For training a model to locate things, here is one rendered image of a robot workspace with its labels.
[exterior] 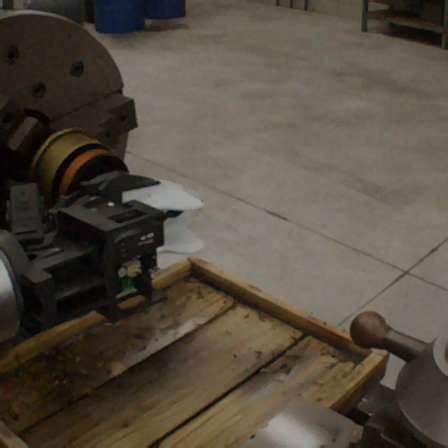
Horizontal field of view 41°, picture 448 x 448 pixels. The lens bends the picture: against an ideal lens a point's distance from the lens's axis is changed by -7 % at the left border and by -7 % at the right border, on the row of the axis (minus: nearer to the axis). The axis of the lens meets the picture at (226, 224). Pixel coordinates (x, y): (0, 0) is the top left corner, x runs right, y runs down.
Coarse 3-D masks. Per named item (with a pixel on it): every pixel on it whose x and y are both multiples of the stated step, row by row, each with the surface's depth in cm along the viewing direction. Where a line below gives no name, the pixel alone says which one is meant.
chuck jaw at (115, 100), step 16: (112, 96) 74; (80, 112) 71; (96, 112) 70; (112, 112) 71; (128, 112) 73; (48, 128) 68; (64, 128) 67; (80, 128) 67; (96, 128) 66; (112, 128) 69; (128, 128) 74; (112, 144) 70
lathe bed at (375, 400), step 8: (24, 328) 81; (32, 328) 82; (16, 336) 73; (32, 336) 73; (0, 344) 72; (16, 344) 72; (0, 352) 71; (376, 392) 65; (384, 392) 65; (392, 392) 65; (368, 400) 64; (376, 400) 64; (384, 400) 64; (360, 408) 63; (368, 408) 63; (376, 408) 63; (352, 416) 64; (360, 416) 63; (368, 416) 62; (360, 424) 63
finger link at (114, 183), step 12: (96, 180) 49; (108, 180) 49; (120, 180) 50; (132, 180) 51; (144, 180) 52; (156, 180) 53; (84, 192) 49; (96, 192) 49; (108, 192) 49; (120, 192) 50
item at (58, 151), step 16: (48, 144) 60; (64, 144) 59; (80, 144) 59; (96, 144) 60; (32, 160) 59; (48, 160) 59; (64, 160) 58; (80, 160) 58; (96, 160) 58; (112, 160) 59; (32, 176) 60; (48, 176) 58; (64, 176) 58; (80, 176) 57; (96, 176) 65; (48, 192) 59; (64, 192) 57; (48, 208) 61
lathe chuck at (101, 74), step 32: (0, 32) 61; (32, 32) 64; (64, 32) 67; (0, 64) 62; (32, 64) 65; (64, 64) 68; (96, 64) 72; (32, 96) 67; (64, 96) 70; (96, 96) 73; (0, 192) 68
